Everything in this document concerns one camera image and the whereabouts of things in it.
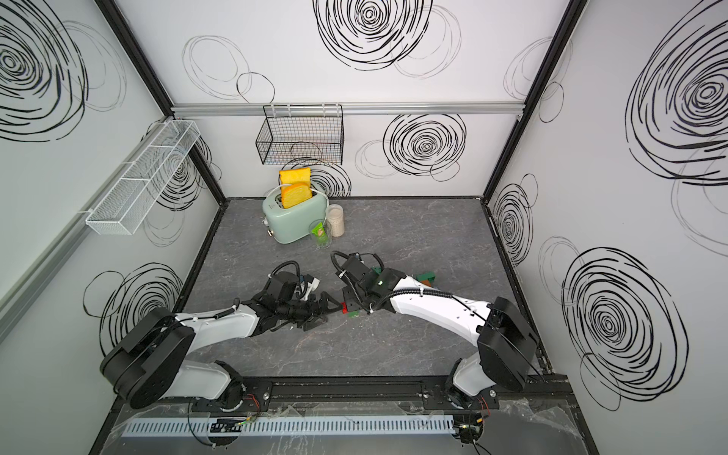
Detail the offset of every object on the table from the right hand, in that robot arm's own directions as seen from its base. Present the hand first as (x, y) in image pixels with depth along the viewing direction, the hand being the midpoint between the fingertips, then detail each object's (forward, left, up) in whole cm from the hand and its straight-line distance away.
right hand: (351, 299), depth 80 cm
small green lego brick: (0, 0, -11) cm, 11 cm away
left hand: (-3, +5, -5) cm, 8 cm away
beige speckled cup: (+33, +9, -1) cm, 34 cm away
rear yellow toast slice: (+40, +22, +11) cm, 47 cm away
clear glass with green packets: (+28, +13, -5) cm, 32 cm away
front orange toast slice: (+32, +21, +10) cm, 40 cm away
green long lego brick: (+2, -7, +13) cm, 15 cm away
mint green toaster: (+28, +24, 0) cm, 37 cm away
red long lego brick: (-6, +1, +9) cm, 11 cm away
